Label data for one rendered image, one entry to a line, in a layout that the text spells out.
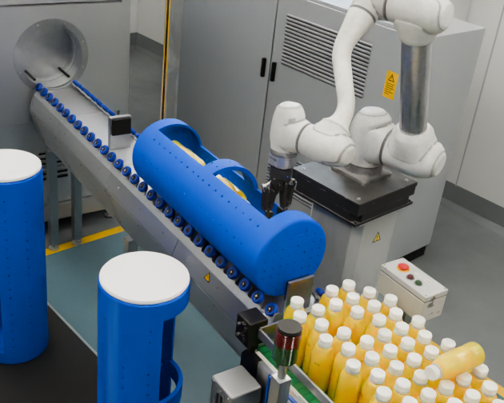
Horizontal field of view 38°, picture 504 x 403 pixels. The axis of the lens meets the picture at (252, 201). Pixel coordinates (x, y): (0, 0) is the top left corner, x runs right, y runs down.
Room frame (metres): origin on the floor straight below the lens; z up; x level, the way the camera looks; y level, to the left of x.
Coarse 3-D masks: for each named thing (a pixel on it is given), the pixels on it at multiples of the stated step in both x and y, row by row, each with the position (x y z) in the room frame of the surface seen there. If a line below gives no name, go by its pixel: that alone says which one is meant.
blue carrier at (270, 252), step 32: (160, 128) 2.57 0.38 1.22; (160, 160) 2.41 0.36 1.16; (192, 160) 2.34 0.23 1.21; (224, 160) 2.33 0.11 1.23; (160, 192) 2.38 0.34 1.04; (192, 192) 2.21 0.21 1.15; (224, 192) 2.14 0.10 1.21; (256, 192) 2.36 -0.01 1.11; (192, 224) 2.20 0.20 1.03; (224, 224) 2.04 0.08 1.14; (256, 224) 1.96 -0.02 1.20; (288, 224) 1.94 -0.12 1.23; (224, 256) 2.05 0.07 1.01; (256, 256) 1.88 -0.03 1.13; (288, 256) 1.95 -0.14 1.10; (320, 256) 2.03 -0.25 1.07
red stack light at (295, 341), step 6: (276, 330) 1.38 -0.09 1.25; (276, 336) 1.38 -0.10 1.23; (282, 336) 1.36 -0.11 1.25; (300, 336) 1.37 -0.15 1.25; (276, 342) 1.37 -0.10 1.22; (282, 342) 1.36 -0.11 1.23; (288, 342) 1.36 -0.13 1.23; (294, 342) 1.36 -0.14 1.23; (300, 342) 1.38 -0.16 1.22; (282, 348) 1.36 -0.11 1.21; (288, 348) 1.36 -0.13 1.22; (294, 348) 1.37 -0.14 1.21
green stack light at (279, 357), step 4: (276, 348) 1.37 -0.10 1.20; (272, 352) 1.39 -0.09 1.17; (276, 352) 1.37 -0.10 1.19; (280, 352) 1.36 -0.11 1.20; (284, 352) 1.36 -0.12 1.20; (288, 352) 1.36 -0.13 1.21; (292, 352) 1.36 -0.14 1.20; (296, 352) 1.37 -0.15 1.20; (272, 356) 1.38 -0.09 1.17; (276, 356) 1.37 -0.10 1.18; (280, 356) 1.36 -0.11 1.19; (284, 356) 1.36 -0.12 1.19; (288, 356) 1.36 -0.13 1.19; (292, 356) 1.36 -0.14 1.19; (296, 356) 1.37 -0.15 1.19; (276, 360) 1.37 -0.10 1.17; (280, 360) 1.36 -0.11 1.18; (284, 360) 1.36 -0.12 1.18; (288, 360) 1.36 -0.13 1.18; (292, 360) 1.37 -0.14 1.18; (296, 360) 1.38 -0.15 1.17; (280, 364) 1.36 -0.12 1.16; (284, 364) 1.36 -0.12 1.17; (288, 364) 1.36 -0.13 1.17; (292, 364) 1.37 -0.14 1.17
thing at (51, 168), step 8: (48, 152) 3.46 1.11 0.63; (48, 160) 3.46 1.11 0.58; (56, 160) 3.48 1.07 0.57; (48, 168) 3.46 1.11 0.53; (56, 168) 3.48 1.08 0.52; (48, 176) 3.46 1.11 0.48; (56, 176) 3.48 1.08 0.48; (48, 184) 3.47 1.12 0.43; (56, 184) 3.48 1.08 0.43; (48, 192) 3.47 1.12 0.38; (56, 192) 3.48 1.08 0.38; (48, 200) 3.47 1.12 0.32; (56, 200) 3.48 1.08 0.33; (48, 208) 3.48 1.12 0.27; (56, 208) 3.48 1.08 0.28; (48, 216) 3.48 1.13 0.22; (56, 216) 3.48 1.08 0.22; (48, 224) 3.48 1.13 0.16; (56, 224) 3.48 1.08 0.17; (48, 232) 3.49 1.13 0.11; (56, 232) 3.48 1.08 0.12; (48, 240) 3.49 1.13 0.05; (56, 240) 3.48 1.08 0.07; (56, 248) 3.48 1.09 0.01
